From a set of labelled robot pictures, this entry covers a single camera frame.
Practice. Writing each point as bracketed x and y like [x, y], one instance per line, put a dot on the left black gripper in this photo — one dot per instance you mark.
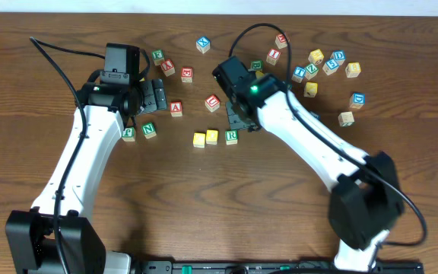
[158, 95]

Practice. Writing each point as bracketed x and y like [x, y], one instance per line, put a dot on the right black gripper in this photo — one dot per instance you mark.
[239, 119]

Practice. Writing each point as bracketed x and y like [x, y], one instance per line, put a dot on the green R block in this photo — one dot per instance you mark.
[231, 137]

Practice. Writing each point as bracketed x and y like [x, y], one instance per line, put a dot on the yellow O block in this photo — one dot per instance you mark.
[211, 137]

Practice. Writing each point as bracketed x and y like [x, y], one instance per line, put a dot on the red Q block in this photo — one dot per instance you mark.
[187, 74]

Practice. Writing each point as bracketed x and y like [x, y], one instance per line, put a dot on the yellow C block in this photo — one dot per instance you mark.
[199, 140]

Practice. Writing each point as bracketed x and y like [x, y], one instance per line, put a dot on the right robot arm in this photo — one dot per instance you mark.
[365, 199]

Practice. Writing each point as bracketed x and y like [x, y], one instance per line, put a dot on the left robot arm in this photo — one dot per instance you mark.
[56, 235]

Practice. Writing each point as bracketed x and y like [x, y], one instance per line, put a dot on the red A block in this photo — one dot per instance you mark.
[176, 109]

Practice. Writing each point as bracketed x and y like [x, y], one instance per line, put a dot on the red U block centre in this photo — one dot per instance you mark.
[212, 103]

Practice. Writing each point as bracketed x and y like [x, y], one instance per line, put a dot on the red X block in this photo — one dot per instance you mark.
[167, 67]

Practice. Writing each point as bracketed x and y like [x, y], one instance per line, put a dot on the green N block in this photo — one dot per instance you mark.
[149, 130]

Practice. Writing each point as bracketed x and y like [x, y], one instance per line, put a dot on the green F block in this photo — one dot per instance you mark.
[158, 57]

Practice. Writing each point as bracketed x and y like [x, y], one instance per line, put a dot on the green J block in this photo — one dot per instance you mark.
[129, 134]

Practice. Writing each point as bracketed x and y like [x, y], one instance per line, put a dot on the yellow block centre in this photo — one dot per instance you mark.
[259, 74]

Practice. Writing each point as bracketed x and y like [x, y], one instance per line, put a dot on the green B block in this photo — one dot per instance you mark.
[256, 65]

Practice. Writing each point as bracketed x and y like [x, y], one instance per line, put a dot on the blue X block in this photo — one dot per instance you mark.
[203, 44]

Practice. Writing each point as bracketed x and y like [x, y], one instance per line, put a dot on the red I block upper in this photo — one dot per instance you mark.
[273, 56]

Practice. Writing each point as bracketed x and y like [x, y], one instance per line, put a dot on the blue P block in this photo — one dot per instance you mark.
[317, 116]

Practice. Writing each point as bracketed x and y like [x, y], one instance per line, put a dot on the blue T block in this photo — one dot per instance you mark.
[298, 74]

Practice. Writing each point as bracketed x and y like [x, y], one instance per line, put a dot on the green Z block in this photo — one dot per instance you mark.
[311, 71]

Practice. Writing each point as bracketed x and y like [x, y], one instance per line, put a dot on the red M block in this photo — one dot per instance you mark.
[281, 41]

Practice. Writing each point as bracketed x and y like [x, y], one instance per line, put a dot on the yellow block upper right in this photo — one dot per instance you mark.
[316, 57]

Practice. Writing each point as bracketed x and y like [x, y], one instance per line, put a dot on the plain L block green 7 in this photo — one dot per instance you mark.
[346, 119]

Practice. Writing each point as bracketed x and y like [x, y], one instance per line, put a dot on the blue 5 block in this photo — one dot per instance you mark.
[330, 66]

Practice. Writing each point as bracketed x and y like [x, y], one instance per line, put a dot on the blue D block upper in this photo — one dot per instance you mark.
[338, 56]

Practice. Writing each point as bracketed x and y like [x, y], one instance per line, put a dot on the blue d block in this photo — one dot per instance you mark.
[338, 56]
[357, 100]

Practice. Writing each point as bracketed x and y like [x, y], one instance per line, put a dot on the blue D block lower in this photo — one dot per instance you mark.
[357, 100]

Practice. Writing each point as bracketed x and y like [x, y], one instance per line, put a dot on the yellow B block far right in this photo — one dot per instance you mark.
[352, 69]

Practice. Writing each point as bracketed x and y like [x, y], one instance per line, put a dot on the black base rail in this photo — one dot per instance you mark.
[306, 266]

